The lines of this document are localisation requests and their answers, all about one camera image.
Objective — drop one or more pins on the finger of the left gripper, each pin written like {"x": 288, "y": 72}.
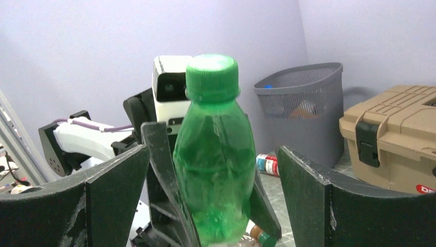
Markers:
{"x": 170, "y": 217}
{"x": 261, "y": 210}

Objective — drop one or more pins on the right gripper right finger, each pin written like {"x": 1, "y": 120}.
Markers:
{"x": 328, "y": 208}

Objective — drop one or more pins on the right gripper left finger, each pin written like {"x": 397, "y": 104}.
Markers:
{"x": 94, "y": 207}

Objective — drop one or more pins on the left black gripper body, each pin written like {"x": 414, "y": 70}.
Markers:
{"x": 139, "y": 108}

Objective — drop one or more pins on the green plastic bottle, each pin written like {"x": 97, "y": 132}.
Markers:
{"x": 214, "y": 155}

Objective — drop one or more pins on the orange label bottle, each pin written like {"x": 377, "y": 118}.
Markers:
{"x": 307, "y": 110}

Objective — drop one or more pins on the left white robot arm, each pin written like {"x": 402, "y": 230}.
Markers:
{"x": 67, "y": 143}

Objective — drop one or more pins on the red label bottle by bin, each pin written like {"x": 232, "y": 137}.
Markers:
{"x": 267, "y": 164}

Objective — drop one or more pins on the grey mesh waste bin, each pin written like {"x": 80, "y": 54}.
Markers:
{"x": 318, "y": 139}

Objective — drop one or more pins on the brown tea bottle green cap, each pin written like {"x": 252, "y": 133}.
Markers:
{"x": 263, "y": 238}

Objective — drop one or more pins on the tan plastic toolbox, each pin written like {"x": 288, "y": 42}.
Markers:
{"x": 391, "y": 139}

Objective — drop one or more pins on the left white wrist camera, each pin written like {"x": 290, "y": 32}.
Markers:
{"x": 169, "y": 90}

